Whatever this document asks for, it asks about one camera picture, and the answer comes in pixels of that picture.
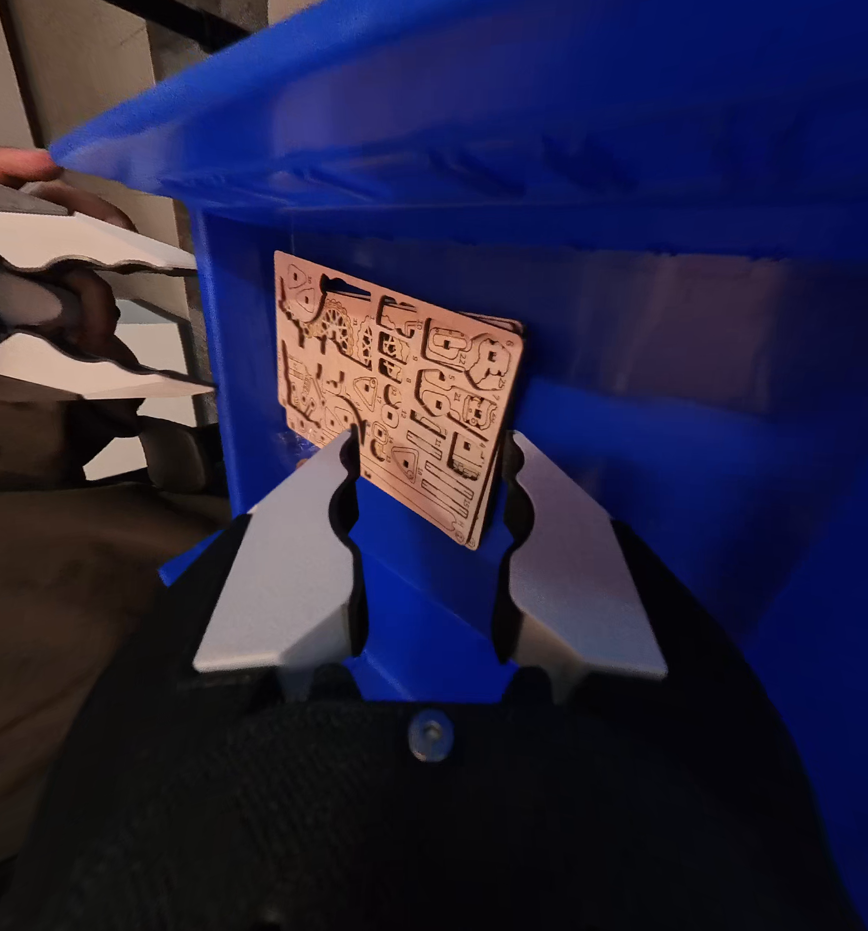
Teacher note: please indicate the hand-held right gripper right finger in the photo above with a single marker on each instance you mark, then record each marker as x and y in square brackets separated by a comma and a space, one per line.
[586, 589]

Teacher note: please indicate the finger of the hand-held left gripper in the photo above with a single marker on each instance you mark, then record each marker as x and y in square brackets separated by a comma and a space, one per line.
[77, 236]
[77, 378]

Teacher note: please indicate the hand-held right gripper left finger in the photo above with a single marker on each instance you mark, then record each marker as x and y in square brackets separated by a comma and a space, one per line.
[274, 582]

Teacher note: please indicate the blue plastic bin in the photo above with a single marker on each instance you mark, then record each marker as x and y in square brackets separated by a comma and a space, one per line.
[695, 473]

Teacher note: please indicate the wooden puzzle sheet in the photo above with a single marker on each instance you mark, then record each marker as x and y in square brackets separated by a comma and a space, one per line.
[405, 378]
[519, 342]

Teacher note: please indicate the person's left hand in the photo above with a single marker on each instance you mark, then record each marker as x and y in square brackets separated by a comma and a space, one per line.
[8, 166]

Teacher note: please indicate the person's brown clothing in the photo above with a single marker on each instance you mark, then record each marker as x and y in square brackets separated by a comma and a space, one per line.
[77, 582]

